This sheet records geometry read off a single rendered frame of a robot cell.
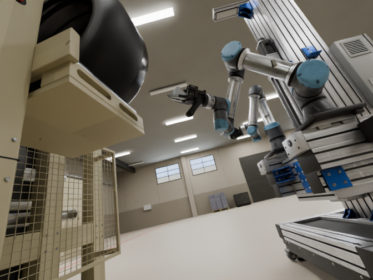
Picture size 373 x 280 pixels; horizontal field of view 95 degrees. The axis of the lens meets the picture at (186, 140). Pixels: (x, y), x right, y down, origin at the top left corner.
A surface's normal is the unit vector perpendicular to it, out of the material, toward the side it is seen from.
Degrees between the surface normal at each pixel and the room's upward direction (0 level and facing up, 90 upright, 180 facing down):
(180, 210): 90
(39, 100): 180
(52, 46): 90
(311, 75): 96
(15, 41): 90
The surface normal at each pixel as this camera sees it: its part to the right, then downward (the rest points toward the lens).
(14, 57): 0.94, -0.29
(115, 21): 0.53, -0.25
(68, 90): 0.22, 0.90
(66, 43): -0.26, -0.32
